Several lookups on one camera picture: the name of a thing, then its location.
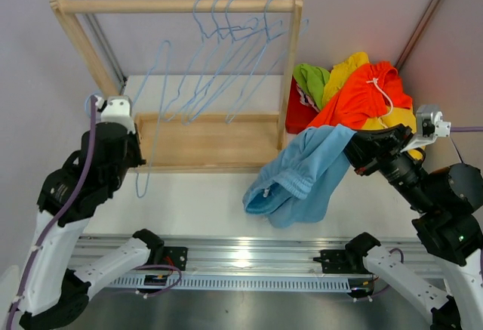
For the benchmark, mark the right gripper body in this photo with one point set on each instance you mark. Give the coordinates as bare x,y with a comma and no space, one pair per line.
400,169

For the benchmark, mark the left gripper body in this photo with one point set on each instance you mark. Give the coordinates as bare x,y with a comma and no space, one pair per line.
135,156

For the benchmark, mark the pink patterned shorts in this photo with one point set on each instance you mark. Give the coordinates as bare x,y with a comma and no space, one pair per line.
306,99

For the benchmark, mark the light blue shorts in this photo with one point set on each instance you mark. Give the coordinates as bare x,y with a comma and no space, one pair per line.
297,185

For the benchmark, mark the lime green shorts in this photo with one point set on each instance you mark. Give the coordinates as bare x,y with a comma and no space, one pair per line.
312,80

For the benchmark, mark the blue wire hanger green shorts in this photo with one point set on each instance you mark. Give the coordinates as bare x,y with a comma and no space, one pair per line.
248,44

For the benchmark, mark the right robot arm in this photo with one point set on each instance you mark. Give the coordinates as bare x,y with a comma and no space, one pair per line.
446,200

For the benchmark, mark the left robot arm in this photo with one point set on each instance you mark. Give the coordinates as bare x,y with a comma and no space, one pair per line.
50,294

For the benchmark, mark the red plastic tray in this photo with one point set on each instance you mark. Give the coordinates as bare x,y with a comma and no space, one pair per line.
299,115

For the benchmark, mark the wooden clothes rack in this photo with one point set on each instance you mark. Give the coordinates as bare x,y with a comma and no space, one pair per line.
208,144

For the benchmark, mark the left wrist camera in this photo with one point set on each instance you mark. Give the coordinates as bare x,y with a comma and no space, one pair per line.
117,109

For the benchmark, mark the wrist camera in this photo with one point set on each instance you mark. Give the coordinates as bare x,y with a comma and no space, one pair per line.
117,109
430,127

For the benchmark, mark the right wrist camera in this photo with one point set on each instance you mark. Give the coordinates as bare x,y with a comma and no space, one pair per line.
430,127

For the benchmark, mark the grey slotted cable duct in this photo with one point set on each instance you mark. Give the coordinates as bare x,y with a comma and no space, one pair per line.
311,283

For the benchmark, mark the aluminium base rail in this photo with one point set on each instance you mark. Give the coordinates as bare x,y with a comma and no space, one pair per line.
246,256

